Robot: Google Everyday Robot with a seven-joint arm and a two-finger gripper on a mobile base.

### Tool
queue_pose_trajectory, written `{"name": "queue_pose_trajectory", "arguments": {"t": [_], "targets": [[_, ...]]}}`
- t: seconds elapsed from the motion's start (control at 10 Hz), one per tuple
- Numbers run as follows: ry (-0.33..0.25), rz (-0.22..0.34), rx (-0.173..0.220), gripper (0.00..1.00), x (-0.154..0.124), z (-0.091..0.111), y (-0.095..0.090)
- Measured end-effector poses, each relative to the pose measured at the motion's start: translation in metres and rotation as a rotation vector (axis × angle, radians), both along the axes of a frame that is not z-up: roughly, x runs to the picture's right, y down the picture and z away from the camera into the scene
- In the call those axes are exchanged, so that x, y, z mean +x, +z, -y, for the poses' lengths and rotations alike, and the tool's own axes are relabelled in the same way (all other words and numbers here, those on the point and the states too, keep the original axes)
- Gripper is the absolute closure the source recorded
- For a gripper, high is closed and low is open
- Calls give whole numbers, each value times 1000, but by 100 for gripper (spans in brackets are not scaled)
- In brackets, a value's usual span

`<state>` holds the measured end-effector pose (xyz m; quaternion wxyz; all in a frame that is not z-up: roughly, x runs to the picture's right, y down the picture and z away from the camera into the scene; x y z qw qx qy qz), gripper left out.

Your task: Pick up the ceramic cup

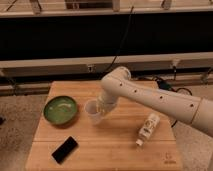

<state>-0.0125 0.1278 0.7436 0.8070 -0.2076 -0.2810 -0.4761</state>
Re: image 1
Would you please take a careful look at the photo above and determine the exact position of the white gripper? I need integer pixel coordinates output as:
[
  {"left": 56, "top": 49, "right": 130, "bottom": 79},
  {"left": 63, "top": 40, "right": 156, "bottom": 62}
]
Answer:
[{"left": 97, "top": 90, "right": 118, "bottom": 116}]

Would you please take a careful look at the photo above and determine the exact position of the white ceramic cup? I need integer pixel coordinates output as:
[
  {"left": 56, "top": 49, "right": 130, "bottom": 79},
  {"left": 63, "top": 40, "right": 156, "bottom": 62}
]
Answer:
[{"left": 84, "top": 100, "right": 102, "bottom": 124}]

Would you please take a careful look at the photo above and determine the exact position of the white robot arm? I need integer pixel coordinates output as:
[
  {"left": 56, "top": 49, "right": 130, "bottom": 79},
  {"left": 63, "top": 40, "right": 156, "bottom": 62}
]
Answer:
[{"left": 97, "top": 67, "right": 213, "bottom": 137}]

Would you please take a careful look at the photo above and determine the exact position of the green bowl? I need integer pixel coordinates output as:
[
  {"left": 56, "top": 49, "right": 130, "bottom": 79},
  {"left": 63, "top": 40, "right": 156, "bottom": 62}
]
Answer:
[{"left": 43, "top": 96, "right": 78, "bottom": 125}]

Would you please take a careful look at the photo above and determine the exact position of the white plastic bottle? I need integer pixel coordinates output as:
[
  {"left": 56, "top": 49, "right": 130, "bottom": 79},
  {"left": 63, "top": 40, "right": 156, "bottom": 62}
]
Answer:
[{"left": 136, "top": 113, "right": 160, "bottom": 146}]

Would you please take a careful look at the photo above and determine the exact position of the black power adapter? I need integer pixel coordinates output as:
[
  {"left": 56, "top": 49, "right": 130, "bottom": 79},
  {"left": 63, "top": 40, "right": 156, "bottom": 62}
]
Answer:
[{"left": 157, "top": 80, "right": 172, "bottom": 91}]

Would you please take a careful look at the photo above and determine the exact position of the black smartphone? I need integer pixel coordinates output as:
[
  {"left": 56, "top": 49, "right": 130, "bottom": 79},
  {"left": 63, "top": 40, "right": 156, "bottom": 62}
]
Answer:
[{"left": 52, "top": 137, "right": 78, "bottom": 164}]

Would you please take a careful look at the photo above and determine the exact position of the black hanging cable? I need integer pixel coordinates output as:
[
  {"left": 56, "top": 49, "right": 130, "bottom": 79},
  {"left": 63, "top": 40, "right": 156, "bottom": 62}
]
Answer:
[{"left": 103, "top": 5, "right": 135, "bottom": 74}]

